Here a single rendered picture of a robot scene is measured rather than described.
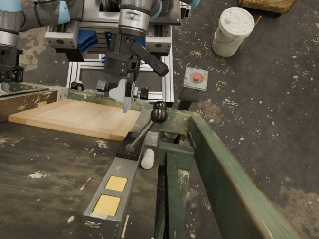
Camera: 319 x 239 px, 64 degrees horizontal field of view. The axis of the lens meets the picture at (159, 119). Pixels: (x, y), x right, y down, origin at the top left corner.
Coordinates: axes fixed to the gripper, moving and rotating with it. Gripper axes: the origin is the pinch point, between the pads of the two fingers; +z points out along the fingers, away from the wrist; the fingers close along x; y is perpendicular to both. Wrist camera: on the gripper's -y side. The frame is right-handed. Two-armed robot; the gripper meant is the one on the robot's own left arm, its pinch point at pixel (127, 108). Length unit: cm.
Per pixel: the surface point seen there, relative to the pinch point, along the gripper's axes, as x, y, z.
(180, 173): -53, -25, 37
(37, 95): -25.7, 37.0, 5.5
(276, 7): -204, -108, -93
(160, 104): 1.6, -8.4, -3.0
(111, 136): -8.3, 4.7, 11.1
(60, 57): -170, 88, -6
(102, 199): 33.6, -2.2, 8.1
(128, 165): 19.0, -4.1, 8.1
